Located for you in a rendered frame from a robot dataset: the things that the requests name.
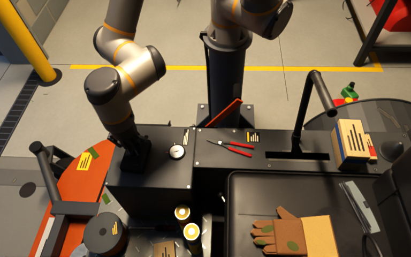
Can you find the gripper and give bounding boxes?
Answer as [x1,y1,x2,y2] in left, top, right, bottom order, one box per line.
[106,122,153,174]

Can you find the black lap bar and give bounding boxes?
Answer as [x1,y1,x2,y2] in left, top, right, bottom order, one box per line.
[291,70,338,157]
[28,141,63,203]

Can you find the black and orange mower body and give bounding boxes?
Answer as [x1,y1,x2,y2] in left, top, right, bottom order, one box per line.
[28,122,411,257]

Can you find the red brake lever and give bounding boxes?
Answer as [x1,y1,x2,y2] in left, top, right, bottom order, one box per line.
[204,98,244,128]

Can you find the white round gauge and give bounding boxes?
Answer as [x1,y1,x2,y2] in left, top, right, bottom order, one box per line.
[166,142,186,161]

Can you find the black control box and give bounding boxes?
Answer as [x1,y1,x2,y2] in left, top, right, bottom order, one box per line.
[104,124,196,214]

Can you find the yellow cylinder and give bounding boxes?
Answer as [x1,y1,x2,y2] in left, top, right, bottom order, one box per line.
[174,204,191,232]
[182,222,204,256]

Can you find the black round canister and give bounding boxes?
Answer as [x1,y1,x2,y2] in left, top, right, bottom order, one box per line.
[82,211,131,257]

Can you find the small cardboard box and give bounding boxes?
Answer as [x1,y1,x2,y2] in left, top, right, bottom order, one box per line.
[153,240,177,257]

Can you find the black floor drain grate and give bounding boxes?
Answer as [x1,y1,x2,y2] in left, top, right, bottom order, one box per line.
[0,70,42,196]

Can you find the yellow bollard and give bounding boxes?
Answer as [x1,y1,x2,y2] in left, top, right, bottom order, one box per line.
[0,0,58,83]

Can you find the black seat pan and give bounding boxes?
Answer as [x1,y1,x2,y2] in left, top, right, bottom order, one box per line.
[225,170,391,257]

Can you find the brown work glove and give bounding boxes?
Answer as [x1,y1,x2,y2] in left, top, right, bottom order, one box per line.
[250,206,340,257]

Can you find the printed cardboard box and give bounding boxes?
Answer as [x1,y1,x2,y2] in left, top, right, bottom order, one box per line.
[330,118,378,171]

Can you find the green bottle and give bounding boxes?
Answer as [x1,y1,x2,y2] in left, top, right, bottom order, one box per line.
[339,81,360,100]

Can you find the black round drum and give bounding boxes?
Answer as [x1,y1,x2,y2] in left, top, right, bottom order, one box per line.
[303,98,411,133]

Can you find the black dome knob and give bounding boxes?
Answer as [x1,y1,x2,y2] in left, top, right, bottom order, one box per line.
[378,140,405,163]

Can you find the black metal rack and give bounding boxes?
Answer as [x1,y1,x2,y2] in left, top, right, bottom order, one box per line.
[344,0,411,67]

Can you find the red container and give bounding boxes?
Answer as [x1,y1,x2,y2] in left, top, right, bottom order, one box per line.
[368,0,411,33]

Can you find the red-handled pliers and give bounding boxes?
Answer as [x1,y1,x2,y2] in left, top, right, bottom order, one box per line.
[206,139,255,158]

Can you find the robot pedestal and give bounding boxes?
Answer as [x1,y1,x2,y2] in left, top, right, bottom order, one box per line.
[195,31,256,129]

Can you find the black cable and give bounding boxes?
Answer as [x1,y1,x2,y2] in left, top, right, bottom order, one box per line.
[361,232,384,257]

